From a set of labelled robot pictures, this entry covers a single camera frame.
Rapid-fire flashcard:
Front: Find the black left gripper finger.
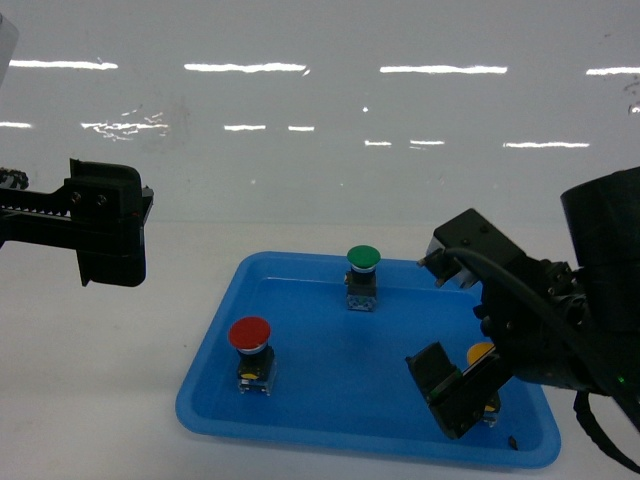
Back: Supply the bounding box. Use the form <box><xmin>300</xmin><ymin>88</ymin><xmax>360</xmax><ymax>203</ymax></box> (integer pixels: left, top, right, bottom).
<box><xmin>64</xmin><ymin>159</ymin><xmax>154</xmax><ymax>287</ymax></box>

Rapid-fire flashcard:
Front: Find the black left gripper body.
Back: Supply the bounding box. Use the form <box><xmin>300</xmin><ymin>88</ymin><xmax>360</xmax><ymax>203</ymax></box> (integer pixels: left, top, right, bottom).
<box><xmin>1</xmin><ymin>168</ymin><xmax>75</xmax><ymax>250</ymax></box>

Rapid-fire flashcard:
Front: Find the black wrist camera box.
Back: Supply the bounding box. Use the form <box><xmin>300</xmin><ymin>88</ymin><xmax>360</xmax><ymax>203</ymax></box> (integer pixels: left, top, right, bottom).
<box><xmin>417</xmin><ymin>208</ymin><xmax>526</xmax><ymax>289</ymax></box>

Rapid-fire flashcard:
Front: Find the blue plastic tray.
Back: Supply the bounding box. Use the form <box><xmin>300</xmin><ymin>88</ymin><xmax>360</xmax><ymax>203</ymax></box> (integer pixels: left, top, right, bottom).
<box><xmin>176</xmin><ymin>252</ymin><xmax>561</xmax><ymax>468</ymax></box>

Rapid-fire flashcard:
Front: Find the yellow mushroom push button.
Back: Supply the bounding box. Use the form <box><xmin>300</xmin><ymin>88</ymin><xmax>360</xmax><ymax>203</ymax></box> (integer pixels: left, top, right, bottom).
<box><xmin>466</xmin><ymin>342</ymin><xmax>501</xmax><ymax>428</ymax></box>

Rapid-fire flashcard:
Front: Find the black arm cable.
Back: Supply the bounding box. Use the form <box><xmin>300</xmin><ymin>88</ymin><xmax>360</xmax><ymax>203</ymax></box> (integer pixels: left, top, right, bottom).
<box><xmin>442</xmin><ymin>247</ymin><xmax>640</xmax><ymax>431</ymax></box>

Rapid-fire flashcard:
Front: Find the green mushroom push button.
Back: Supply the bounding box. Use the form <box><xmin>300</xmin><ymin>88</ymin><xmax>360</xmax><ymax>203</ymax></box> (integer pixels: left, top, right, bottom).
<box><xmin>344</xmin><ymin>245</ymin><xmax>381</xmax><ymax>312</ymax></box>

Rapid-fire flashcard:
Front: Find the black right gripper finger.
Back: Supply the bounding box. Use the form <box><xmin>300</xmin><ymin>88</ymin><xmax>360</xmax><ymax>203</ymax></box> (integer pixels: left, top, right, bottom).
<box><xmin>405</xmin><ymin>342</ymin><xmax>512</xmax><ymax>440</ymax></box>

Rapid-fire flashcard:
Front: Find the white whiteboard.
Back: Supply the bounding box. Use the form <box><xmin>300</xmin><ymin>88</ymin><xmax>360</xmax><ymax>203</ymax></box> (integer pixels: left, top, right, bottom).
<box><xmin>1</xmin><ymin>1</ymin><xmax>639</xmax><ymax>225</ymax></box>

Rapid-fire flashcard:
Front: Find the red mushroom push button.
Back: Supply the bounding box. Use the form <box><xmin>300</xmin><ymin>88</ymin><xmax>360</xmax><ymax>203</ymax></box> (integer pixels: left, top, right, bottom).
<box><xmin>228</xmin><ymin>316</ymin><xmax>277</xmax><ymax>396</ymax></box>

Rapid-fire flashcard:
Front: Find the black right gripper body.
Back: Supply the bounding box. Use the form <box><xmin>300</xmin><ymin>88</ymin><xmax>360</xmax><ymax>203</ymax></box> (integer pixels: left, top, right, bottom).
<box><xmin>477</xmin><ymin>257</ymin><xmax>613</xmax><ymax>395</ymax></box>

